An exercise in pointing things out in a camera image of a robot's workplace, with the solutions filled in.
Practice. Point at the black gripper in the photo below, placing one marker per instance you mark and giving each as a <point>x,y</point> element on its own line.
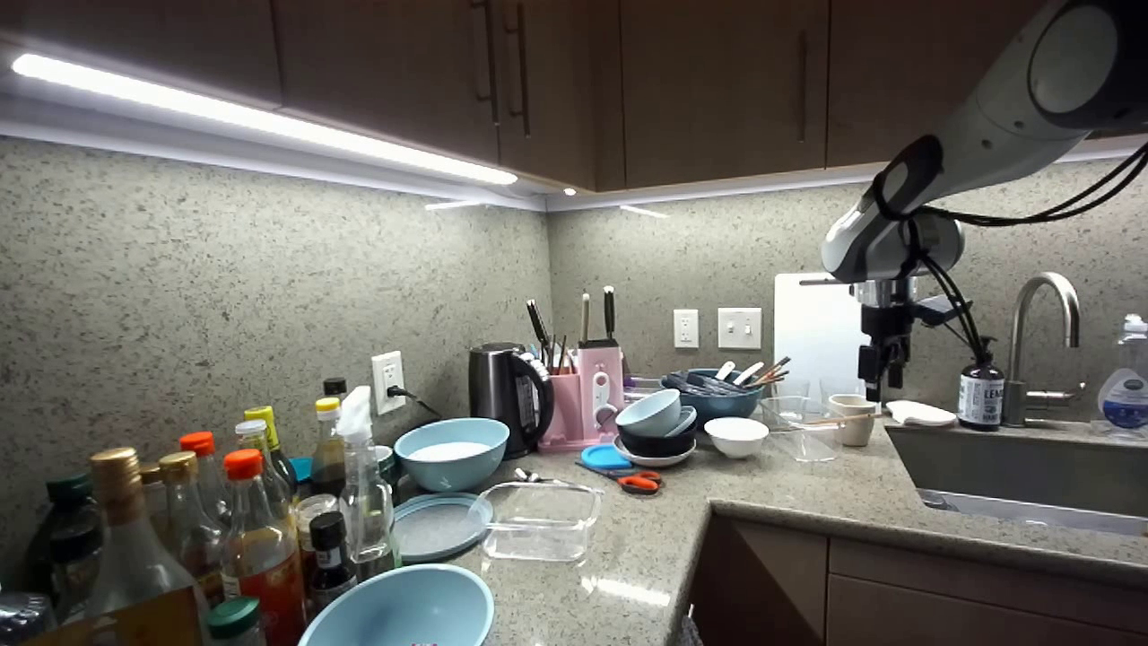
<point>886,321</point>

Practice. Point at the grey Franka robot arm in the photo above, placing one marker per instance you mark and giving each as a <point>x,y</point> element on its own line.
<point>992,121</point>

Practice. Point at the empty clear lunchbox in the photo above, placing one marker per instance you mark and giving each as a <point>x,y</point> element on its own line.
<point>540,522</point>

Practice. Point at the white cloth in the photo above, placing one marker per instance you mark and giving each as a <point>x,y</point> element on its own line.
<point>920,413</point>

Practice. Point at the beige cup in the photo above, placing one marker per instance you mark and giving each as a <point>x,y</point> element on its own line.
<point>856,425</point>

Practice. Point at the white cutting board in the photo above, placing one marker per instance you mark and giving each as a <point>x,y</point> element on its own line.
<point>812,336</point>

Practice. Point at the dark soap pump bottle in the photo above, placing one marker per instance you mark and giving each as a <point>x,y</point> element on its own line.
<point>980,399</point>

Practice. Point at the small white bowl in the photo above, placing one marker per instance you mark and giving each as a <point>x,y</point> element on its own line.
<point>735,436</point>

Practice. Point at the dark blue bowl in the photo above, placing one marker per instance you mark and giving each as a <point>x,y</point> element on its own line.
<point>715,395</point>

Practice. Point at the steel sink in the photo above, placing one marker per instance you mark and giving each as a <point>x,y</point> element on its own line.
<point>1026,470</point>

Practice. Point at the chrome faucet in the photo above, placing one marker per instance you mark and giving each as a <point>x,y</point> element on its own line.
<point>1068,299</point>

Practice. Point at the brown lower cabinets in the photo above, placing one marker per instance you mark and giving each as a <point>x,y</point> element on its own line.
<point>910,594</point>

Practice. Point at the brown cabinets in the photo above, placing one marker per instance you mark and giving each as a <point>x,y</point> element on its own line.
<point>667,85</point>
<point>910,594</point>

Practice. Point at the dark stacked bowl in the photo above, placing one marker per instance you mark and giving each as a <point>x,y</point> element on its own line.
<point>667,436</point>

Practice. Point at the grey-blue stacked bowl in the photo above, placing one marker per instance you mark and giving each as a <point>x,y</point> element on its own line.
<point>650,409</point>

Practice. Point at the clear blue-label spray bottle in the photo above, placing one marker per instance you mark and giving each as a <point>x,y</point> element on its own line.
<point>1124,399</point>

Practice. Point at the white stacked plate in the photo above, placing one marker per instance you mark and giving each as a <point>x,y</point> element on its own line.
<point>655,457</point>

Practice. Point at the short LED light strip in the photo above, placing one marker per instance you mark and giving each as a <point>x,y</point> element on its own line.
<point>717,189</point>

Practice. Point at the small orange red item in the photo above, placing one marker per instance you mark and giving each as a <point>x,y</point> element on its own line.
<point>639,484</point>

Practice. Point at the pink knife block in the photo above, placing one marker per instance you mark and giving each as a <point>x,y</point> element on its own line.
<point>600,381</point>

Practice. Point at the blue silicone pad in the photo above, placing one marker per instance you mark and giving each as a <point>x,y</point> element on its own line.
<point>605,457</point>

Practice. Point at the pink utensil holder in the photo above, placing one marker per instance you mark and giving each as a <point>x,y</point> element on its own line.
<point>565,413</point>

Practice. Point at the brown upper cabinets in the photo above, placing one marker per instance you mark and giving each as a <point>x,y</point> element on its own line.
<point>667,85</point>

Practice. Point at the black electric kettle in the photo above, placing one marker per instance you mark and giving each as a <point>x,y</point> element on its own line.
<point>503,395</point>

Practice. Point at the large light blue bowl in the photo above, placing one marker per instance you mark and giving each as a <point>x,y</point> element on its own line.
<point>454,455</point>

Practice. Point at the blue grey plate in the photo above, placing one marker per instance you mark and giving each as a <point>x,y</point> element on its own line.
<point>437,527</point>

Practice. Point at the clear trigger spray bottle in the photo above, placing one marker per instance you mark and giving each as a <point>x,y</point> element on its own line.
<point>363,488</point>

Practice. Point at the light blue colander bowl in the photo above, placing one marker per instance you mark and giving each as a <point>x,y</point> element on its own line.
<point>399,607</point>

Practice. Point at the black cap tall bottle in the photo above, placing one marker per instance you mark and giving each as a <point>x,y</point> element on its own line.
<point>335,385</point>

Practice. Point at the yellow cap dark bottle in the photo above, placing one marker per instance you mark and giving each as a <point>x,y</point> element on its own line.
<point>326,449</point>

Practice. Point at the small black cap bottle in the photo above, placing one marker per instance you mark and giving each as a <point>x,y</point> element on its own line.
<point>332,561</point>

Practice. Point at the yellow-green cap bottle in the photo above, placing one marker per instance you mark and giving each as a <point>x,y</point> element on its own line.
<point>265,425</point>

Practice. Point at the white cap bottle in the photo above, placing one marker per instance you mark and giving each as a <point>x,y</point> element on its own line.
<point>262,462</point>

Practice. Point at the orange cap sauce bottle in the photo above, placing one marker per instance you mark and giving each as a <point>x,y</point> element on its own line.
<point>260,549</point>

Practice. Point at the red cap bottle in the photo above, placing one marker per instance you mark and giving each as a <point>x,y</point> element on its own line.
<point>203,449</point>

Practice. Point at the green lid jar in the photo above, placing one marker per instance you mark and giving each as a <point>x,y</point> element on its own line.
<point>236,619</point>

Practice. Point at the long LED light strip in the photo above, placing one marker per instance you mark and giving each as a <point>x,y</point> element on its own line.
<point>236,115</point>

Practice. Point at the small gold cap bottle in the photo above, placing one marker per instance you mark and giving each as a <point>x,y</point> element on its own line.
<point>186,515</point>

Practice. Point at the large gold cap bottle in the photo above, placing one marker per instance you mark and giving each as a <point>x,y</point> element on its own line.
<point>136,576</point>

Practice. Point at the dark green cap bottle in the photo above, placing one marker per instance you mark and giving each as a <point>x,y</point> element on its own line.
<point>69,527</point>

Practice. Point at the wide white light switch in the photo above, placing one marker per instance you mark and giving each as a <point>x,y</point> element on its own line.
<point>740,329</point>

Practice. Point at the small white light switch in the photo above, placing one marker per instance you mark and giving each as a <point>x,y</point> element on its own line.
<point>686,329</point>

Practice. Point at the white wall outlet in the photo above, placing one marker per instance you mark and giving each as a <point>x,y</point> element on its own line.
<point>387,381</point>

